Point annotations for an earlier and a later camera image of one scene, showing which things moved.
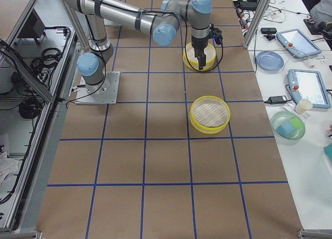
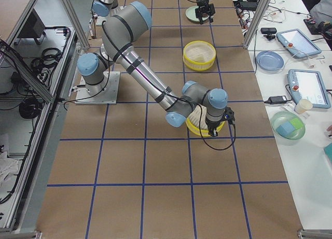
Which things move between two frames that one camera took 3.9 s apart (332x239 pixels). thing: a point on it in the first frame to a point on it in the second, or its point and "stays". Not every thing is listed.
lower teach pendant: (308, 85) stays
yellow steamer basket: (190, 60) to (193, 122)
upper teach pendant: (295, 41) stays
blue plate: (270, 60) stays
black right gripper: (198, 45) to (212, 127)
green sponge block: (296, 123) stays
